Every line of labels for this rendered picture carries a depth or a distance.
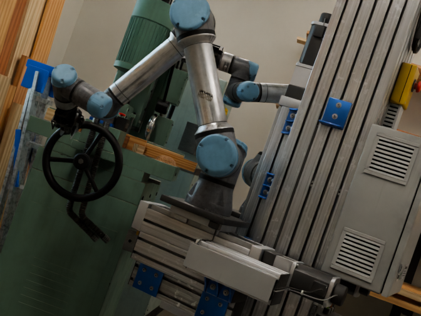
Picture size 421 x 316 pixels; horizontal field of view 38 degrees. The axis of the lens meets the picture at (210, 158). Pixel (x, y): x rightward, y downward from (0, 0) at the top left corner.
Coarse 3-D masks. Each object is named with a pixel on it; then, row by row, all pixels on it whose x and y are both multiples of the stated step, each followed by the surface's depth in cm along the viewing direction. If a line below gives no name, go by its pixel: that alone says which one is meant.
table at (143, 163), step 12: (36, 120) 239; (48, 120) 251; (36, 132) 239; (48, 132) 239; (72, 144) 229; (84, 144) 229; (108, 156) 228; (132, 156) 238; (144, 156) 238; (144, 168) 238; (156, 168) 237; (168, 168) 237; (168, 180) 237
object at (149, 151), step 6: (144, 150) 253; (150, 150) 253; (156, 150) 253; (150, 156) 253; (156, 156) 253; (174, 156) 253; (180, 162) 253; (186, 162) 253; (192, 162) 253; (186, 168) 253; (192, 168) 253
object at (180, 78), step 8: (176, 72) 272; (184, 72) 272; (176, 80) 272; (184, 80) 272; (176, 88) 272; (184, 88) 278; (160, 96) 272; (168, 96) 272; (176, 96) 271; (176, 104) 272
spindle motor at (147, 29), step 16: (144, 0) 248; (160, 0) 247; (144, 16) 247; (160, 16) 247; (128, 32) 249; (144, 32) 247; (160, 32) 249; (128, 48) 247; (144, 48) 247; (128, 64) 246
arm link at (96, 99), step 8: (80, 88) 184; (88, 88) 184; (96, 88) 186; (72, 96) 184; (80, 96) 183; (88, 96) 183; (96, 96) 183; (104, 96) 184; (80, 104) 184; (88, 104) 183; (96, 104) 183; (104, 104) 183; (88, 112) 185; (96, 112) 183; (104, 112) 186
